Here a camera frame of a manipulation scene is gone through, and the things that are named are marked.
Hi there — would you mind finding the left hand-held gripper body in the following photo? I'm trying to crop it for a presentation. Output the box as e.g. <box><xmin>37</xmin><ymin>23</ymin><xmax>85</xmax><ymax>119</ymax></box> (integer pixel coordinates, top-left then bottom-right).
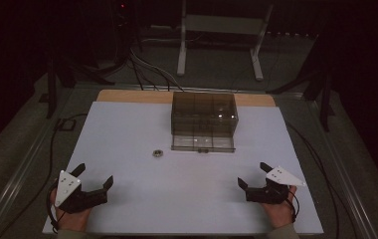
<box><xmin>54</xmin><ymin>169</ymin><xmax>108</xmax><ymax>214</ymax></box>

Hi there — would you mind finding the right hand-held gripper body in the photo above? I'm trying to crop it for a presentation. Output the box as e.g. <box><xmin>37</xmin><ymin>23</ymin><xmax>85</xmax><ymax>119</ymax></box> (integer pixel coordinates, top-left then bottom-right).
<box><xmin>245</xmin><ymin>165</ymin><xmax>307</xmax><ymax>205</ymax></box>

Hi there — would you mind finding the person's right hand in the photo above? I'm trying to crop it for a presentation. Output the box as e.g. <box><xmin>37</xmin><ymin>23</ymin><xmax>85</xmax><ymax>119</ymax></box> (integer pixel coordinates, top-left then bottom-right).
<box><xmin>260</xmin><ymin>185</ymin><xmax>297</xmax><ymax>230</ymax></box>

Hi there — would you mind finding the person's left hand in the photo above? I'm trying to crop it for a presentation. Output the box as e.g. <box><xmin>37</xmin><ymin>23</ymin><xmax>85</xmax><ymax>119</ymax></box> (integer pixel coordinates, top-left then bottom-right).
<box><xmin>49</xmin><ymin>188</ymin><xmax>93</xmax><ymax>233</ymax></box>

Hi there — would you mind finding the black square floor box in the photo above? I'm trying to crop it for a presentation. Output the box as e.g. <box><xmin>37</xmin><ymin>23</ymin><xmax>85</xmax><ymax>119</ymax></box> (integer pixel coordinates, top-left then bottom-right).
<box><xmin>55</xmin><ymin>118</ymin><xmax>78</xmax><ymax>132</ymax></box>

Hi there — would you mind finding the transparent drawer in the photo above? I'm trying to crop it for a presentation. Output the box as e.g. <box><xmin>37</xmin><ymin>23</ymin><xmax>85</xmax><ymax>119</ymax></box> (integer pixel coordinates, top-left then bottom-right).
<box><xmin>170</xmin><ymin>130</ymin><xmax>237</xmax><ymax>154</ymax></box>

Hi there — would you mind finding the white table board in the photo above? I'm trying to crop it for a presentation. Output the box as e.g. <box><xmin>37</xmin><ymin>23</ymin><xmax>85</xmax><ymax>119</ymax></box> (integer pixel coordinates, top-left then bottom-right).
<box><xmin>42</xmin><ymin>101</ymin><xmax>325</xmax><ymax>236</ymax></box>

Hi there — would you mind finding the smoky transparent drawer cabinet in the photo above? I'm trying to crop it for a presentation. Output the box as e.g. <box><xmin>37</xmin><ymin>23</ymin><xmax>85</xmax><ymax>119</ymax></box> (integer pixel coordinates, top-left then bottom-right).
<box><xmin>170</xmin><ymin>91</ymin><xmax>240</xmax><ymax>137</ymax></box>

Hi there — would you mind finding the black stand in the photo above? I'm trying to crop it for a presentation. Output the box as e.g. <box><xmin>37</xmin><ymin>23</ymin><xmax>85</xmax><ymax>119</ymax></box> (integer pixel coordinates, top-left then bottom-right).
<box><xmin>266</xmin><ymin>33</ymin><xmax>336</xmax><ymax>132</ymax></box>
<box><xmin>45</xmin><ymin>49</ymin><xmax>115</xmax><ymax>120</ymax></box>

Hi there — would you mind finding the white metal stand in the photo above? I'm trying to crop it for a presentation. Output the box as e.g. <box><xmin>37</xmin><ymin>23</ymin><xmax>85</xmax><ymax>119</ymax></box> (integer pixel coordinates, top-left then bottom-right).
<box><xmin>176</xmin><ymin>0</ymin><xmax>275</xmax><ymax>82</ymax></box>

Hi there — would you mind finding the power strip with red light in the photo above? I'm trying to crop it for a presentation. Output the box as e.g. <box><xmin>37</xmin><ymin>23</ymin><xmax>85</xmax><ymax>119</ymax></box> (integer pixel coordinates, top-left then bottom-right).
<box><xmin>114</xmin><ymin>0</ymin><xmax>129</xmax><ymax>28</ymax></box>

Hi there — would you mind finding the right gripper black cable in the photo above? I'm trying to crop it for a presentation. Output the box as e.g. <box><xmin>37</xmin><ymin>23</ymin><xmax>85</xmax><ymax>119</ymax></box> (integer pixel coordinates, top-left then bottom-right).
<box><xmin>285</xmin><ymin>189</ymin><xmax>301</xmax><ymax>224</ymax></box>

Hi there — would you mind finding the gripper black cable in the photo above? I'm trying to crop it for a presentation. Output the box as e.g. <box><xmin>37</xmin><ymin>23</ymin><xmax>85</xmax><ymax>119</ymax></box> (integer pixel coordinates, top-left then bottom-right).
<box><xmin>285</xmin><ymin>189</ymin><xmax>301</xmax><ymax>224</ymax></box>
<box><xmin>45</xmin><ymin>180</ymin><xmax>66</xmax><ymax>234</ymax></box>

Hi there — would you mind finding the black floor cable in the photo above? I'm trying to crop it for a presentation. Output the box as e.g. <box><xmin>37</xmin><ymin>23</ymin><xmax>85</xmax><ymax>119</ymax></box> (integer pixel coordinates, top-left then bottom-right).
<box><xmin>0</xmin><ymin>113</ymin><xmax>89</xmax><ymax>239</ymax></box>
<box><xmin>285</xmin><ymin>120</ymin><xmax>341</xmax><ymax>239</ymax></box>

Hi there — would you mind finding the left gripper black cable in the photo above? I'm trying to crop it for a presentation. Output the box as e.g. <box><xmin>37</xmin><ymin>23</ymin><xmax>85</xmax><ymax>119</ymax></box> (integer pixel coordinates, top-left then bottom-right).
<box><xmin>45</xmin><ymin>180</ymin><xmax>66</xmax><ymax>234</ymax></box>

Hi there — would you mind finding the aluminium floor rail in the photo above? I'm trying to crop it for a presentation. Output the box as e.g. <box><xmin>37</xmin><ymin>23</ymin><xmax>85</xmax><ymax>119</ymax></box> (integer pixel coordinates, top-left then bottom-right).
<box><xmin>305</xmin><ymin>99</ymin><xmax>378</xmax><ymax>239</ymax></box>
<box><xmin>0</xmin><ymin>87</ymin><xmax>76</xmax><ymax>239</ymax></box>

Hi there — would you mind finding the bundle of floor cables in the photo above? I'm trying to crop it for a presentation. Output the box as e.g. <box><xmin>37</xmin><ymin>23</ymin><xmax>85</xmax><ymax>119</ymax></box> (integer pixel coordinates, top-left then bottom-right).
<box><xmin>128</xmin><ymin>48</ymin><xmax>185</xmax><ymax>93</ymax></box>

